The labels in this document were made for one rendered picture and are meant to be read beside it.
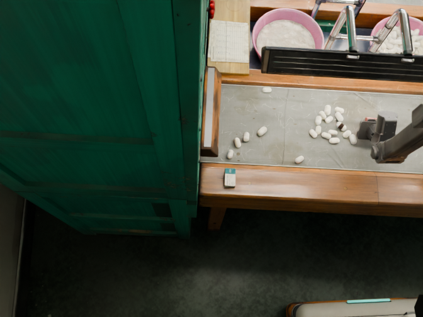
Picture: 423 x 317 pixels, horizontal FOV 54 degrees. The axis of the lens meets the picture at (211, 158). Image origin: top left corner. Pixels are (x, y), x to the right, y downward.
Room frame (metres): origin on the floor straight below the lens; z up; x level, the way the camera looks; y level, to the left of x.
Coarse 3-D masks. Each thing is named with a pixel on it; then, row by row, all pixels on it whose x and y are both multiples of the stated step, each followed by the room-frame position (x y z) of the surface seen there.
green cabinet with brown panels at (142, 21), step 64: (0, 0) 0.29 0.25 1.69; (64, 0) 0.28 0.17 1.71; (128, 0) 0.28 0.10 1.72; (192, 0) 0.28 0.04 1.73; (0, 64) 0.29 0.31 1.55; (64, 64) 0.29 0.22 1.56; (128, 64) 0.30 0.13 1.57; (192, 64) 0.28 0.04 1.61; (0, 128) 0.28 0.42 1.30; (64, 128) 0.29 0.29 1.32; (128, 128) 0.29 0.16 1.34; (192, 128) 0.28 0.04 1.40; (64, 192) 0.26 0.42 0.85; (128, 192) 0.28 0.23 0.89; (192, 192) 0.28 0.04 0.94
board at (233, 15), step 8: (216, 0) 1.08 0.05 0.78; (224, 0) 1.08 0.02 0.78; (232, 0) 1.09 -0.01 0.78; (240, 0) 1.09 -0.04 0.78; (248, 0) 1.09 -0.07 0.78; (216, 8) 1.04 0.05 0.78; (224, 8) 1.05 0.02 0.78; (232, 8) 1.05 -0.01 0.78; (240, 8) 1.05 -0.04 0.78; (248, 8) 1.06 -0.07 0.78; (216, 16) 1.00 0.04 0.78; (224, 16) 1.01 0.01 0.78; (232, 16) 1.01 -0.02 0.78; (240, 16) 1.02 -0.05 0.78; (248, 16) 1.02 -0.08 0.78; (248, 24) 0.99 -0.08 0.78; (208, 40) 0.90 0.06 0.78; (208, 64) 0.80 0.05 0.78; (216, 64) 0.80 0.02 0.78; (224, 64) 0.81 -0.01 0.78; (232, 64) 0.81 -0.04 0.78; (240, 64) 0.81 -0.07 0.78; (248, 64) 0.82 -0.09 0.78; (224, 72) 0.77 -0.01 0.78; (232, 72) 0.78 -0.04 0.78; (240, 72) 0.78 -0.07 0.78; (248, 72) 0.78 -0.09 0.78
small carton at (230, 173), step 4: (228, 168) 0.42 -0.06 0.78; (228, 172) 0.41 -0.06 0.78; (232, 172) 0.41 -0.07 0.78; (228, 176) 0.39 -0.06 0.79; (232, 176) 0.39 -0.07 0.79; (224, 180) 0.38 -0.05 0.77; (228, 180) 0.38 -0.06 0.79; (232, 180) 0.38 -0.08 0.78; (224, 184) 0.37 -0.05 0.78; (228, 184) 0.37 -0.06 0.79; (232, 184) 0.37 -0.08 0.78
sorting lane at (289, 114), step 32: (224, 96) 0.70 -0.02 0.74; (256, 96) 0.71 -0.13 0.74; (288, 96) 0.73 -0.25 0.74; (320, 96) 0.74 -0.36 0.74; (352, 96) 0.76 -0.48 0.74; (384, 96) 0.77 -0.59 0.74; (416, 96) 0.79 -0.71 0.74; (224, 128) 0.58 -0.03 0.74; (256, 128) 0.59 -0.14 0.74; (288, 128) 0.60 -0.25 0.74; (352, 128) 0.63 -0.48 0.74; (224, 160) 0.46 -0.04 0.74; (256, 160) 0.47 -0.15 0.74; (288, 160) 0.49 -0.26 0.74; (320, 160) 0.50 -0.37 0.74; (352, 160) 0.51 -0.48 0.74; (416, 160) 0.54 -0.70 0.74
